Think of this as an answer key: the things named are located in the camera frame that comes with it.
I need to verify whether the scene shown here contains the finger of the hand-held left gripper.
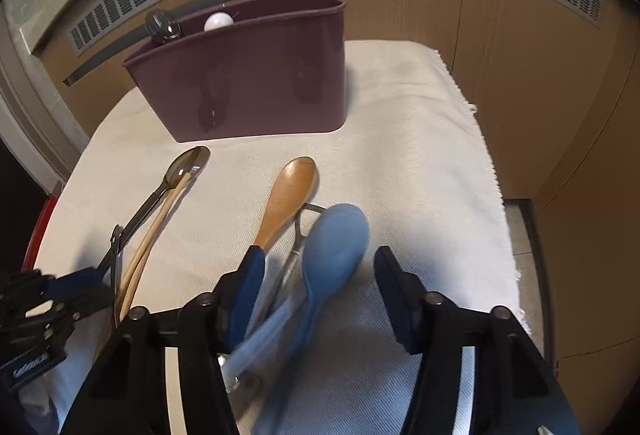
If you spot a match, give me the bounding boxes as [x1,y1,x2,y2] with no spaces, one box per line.
[62,286,115,322]
[50,266,115,302]

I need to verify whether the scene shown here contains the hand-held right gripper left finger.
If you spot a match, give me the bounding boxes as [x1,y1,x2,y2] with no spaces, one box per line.
[60,245,268,435]

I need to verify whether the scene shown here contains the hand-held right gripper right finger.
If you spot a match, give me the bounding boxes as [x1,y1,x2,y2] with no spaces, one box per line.
[374,245,583,435]

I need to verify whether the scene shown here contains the pale blue plastic spoon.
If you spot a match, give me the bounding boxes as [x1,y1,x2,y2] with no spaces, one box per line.
[222,297,303,373]

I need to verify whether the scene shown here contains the wooden spoon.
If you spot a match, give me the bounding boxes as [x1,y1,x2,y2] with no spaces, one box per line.
[252,156,319,252]

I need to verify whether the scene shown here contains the translucent grey plastic spoon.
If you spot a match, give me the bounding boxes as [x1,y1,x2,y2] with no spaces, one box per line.
[107,146,212,273]
[145,9,182,43]

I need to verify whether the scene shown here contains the purple plastic utensil holder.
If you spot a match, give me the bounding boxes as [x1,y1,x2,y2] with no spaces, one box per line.
[123,0,348,143]

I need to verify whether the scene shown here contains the red object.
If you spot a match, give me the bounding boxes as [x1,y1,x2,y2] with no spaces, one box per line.
[25,195,63,276]

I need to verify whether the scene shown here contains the white woven cloth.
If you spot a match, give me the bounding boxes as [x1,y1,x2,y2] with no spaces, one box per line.
[30,39,526,435]

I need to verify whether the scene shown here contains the white round utensil end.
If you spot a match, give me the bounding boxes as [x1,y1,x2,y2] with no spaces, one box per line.
[203,13,235,32]

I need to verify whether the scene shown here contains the wooden cabinet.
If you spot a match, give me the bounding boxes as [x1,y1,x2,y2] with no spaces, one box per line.
[32,0,640,366]

